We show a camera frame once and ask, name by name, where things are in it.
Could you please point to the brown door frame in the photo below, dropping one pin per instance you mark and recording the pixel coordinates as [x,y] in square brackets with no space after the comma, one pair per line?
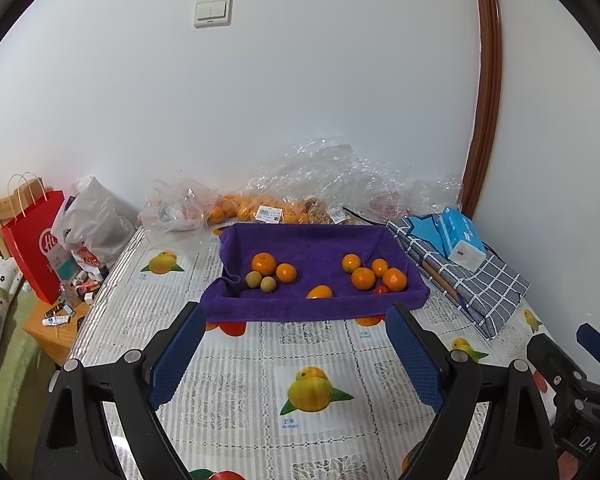
[487,103]

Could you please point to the blue folded packet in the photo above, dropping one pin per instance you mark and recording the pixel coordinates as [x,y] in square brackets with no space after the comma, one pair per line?
[425,228]

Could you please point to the red paper bag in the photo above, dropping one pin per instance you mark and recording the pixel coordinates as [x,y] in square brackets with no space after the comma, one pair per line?
[27,234]

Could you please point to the white plastic bag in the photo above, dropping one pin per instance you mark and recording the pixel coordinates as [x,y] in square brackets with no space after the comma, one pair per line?
[89,226]

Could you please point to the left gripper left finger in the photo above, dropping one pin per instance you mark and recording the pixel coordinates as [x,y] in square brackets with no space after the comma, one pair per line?
[143,380]

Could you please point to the small orange in tray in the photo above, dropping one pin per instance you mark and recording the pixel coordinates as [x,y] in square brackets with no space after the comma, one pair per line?
[350,263]

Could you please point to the clear plastic bag of fruit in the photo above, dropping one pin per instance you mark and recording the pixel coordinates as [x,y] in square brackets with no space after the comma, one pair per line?
[325,182]

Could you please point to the orange in tray right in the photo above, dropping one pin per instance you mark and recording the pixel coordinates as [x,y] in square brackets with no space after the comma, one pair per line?
[395,280]

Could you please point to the brown kiwi fruit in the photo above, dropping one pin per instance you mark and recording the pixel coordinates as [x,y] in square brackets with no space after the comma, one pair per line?
[268,284]

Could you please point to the orange in tray front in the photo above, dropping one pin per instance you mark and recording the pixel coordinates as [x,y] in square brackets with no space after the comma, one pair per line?
[320,292]

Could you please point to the white wall switch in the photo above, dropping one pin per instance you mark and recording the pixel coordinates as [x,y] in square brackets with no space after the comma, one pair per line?
[212,13]

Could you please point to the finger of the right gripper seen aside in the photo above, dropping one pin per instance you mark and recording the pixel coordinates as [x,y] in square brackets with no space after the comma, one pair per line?
[589,338]

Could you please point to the clear bag at left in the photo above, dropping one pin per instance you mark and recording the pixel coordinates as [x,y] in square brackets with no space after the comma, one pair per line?
[175,214]

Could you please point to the blue tissue box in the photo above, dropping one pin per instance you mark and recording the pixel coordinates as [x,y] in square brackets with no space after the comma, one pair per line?
[460,240]

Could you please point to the small red tomato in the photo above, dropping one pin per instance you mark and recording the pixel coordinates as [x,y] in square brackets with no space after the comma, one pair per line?
[381,289]

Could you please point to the purple towel tray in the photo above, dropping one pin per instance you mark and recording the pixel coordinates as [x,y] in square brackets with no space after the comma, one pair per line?
[316,252]

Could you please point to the loose orange on table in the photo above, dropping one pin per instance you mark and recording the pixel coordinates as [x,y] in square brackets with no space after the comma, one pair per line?
[264,263]
[363,278]

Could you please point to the grey checked cloth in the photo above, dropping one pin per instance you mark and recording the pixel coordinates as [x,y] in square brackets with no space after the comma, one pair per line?
[488,296]

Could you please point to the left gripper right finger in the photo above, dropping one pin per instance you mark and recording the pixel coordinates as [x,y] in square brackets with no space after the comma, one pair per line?
[447,381]

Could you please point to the kiwi fruit in tray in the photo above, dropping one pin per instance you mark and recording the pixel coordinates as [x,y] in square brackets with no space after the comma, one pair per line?
[253,279]

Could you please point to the wooden side table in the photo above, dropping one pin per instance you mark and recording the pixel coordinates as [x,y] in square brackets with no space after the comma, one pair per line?
[55,341]

